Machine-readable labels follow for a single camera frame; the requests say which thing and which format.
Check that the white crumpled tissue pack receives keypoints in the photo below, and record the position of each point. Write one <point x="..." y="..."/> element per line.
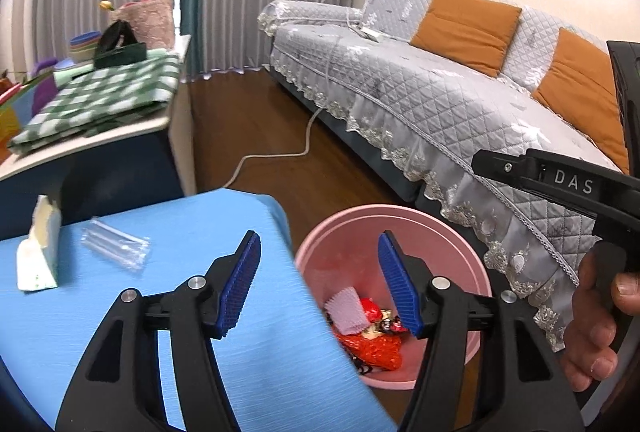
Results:
<point x="40" y="257"/>

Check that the colourful storage box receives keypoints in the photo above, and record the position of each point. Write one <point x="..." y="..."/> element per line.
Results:
<point x="10" y="121"/>

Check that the clear plastic wrapper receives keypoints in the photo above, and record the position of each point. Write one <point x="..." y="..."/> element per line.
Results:
<point x="117" y="244"/>

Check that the white power strip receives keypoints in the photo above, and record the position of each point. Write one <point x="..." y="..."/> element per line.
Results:
<point x="370" y="34"/>

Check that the pink plastic bucket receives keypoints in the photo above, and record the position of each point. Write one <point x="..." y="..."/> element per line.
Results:
<point x="350" y="237"/>

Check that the dark green bag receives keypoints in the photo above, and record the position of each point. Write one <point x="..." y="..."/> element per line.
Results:
<point x="120" y="56"/>

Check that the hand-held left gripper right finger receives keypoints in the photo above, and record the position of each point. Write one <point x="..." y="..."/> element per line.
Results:
<point x="400" y="287"/>

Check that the light blue plate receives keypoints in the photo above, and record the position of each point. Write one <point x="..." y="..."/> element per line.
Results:
<point x="65" y="64"/>

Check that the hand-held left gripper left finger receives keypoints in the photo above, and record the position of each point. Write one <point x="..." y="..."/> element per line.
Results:
<point x="240" y="287"/>

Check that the red plastic bag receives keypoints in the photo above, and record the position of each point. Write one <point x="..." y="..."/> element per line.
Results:
<point x="372" y="347"/>
<point x="371" y="311"/>

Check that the grey quilted sofa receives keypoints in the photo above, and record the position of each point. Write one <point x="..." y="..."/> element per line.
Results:
<point x="425" y="101"/>

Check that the blue tablecloth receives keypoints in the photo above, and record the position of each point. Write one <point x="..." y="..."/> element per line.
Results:
<point x="280" y="362"/>

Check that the white desk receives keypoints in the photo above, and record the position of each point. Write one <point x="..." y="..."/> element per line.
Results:
<point x="180" y="136"/>

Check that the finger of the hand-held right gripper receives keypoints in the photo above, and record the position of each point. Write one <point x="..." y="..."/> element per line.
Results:
<point x="505" y="165"/>

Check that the green checked cloth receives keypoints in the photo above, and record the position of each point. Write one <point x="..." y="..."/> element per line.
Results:
<point x="100" y="96"/>

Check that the yellow tulip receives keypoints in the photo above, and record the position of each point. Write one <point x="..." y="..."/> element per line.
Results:
<point x="105" y="5"/>

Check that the light green folded cloth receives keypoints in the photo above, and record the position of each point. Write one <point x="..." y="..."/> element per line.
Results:
<point x="160" y="57"/>

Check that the stack of coloured bowls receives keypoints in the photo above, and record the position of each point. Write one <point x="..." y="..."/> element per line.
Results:
<point x="82" y="45"/>

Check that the person's right hand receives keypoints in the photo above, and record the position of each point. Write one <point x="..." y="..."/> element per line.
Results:
<point x="585" y="337"/>

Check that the white foam net sleeve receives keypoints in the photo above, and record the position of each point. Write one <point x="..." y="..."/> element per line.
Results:
<point x="345" y="312"/>

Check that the black red wrapper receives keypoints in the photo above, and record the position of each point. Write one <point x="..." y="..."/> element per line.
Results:
<point x="390" y="323"/>

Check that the orange cushion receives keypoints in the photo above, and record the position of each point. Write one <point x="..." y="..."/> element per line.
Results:
<point x="580" y="86"/>
<point x="465" y="31"/>

